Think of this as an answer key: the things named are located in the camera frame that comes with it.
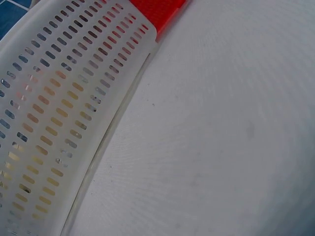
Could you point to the white perforated plastic basket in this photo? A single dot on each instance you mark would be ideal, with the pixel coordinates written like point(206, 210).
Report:
point(73, 81)

